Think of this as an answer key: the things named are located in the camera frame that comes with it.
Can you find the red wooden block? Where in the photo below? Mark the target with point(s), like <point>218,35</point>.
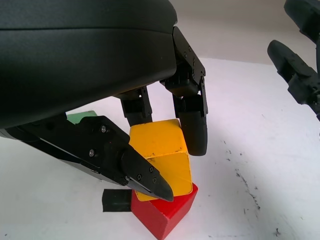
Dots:
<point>160,220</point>

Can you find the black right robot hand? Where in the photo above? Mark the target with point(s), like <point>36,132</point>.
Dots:
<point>292,65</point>

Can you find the yellow wooden block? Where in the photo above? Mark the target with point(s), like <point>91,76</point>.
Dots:
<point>162,147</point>

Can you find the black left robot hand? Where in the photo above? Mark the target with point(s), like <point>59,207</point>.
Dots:
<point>75,62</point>

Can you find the green wooden block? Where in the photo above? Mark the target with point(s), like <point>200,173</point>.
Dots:
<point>75,118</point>

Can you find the black tape strip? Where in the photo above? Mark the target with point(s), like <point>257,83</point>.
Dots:
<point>116,200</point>

